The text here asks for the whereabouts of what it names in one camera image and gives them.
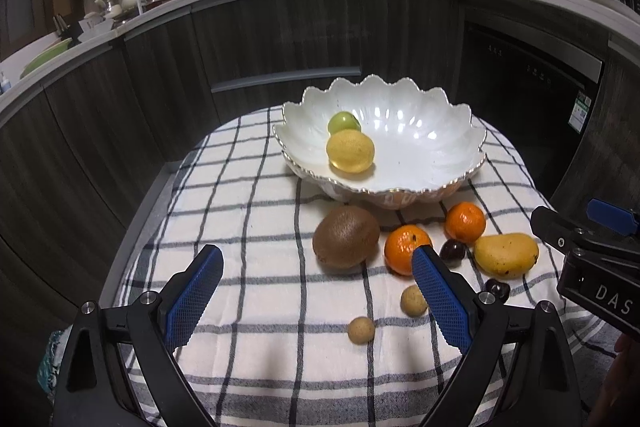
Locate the orange mandarin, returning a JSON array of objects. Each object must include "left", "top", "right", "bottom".
[
  {"left": 384, "top": 225, "right": 434, "bottom": 277},
  {"left": 444, "top": 202, "right": 487, "bottom": 244}
]

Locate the dark wood kitchen cabinet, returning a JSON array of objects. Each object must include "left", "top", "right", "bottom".
[{"left": 0, "top": 0, "right": 468, "bottom": 358}]

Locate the brown kiwi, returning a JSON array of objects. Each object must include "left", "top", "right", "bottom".
[{"left": 312, "top": 205, "right": 382, "bottom": 271}]

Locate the white scalloped bowl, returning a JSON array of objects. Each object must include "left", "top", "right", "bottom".
[{"left": 272, "top": 76, "right": 488, "bottom": 210}]

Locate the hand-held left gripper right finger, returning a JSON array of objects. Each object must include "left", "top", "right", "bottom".
[{"left": 411, "top": 246, "right": 583, "bottom": 427}]

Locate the teal patterned cloth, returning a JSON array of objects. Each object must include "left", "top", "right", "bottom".
[{"left": 37, "top": 329, "right": 67, "bottom": 394}]

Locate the person's right hand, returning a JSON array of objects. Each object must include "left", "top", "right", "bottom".
[{"left": 592, "top": 334, "right": 640, "bottom": 427}]

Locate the green basin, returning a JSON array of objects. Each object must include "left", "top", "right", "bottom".
[{"left": 20, "top": 38, "right": 72, "bottom": 78}]

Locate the green white label sticker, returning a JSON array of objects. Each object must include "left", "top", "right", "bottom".
[{"left": 570, "top": 89, "right": 594, "bottom": 135}]

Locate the tan longan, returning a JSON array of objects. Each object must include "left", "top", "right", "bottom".
[
  {"left": 400, "top": 284, "right": 429, "bottom": 318},
  {"left": 348, "top": 317, "right": 376, "bottom": 346}
]

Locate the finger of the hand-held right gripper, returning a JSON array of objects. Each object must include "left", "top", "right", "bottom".
[
  {"left": 587, "top": 199, "right": 640, "bottom": 237},
  {"left": 531, "top": 206, "right": 601, "bottom": 255}
]

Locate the black dishwasher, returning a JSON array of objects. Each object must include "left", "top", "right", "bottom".
[{"left": 457, "top": 22, "right": 606, "bottom": 205}]

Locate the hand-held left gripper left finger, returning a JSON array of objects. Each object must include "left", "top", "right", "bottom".
[{"left": 52, "top": 244, "right": 225, "bottom": 427}]

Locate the white checked cloth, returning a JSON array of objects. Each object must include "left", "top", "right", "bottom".
[{"left": 37, "top": 104, "right": 621, "bottom": 427}]

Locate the dark purple plum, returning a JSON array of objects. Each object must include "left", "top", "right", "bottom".
[
  {"left": 483, "top": 279, "right": 512, "bottom": 307},
  {"left": 439, "top": 239, "right": 467, "bottom": 264}
]

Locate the yellow mango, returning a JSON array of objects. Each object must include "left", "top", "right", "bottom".
[{"left": 473, "top": 232, "right": 540, "bottom": 280}]

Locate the yellow lemon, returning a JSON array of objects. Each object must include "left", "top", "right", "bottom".
[{"left": 326, "top": 129, "right": 376, "bottom": 174}]

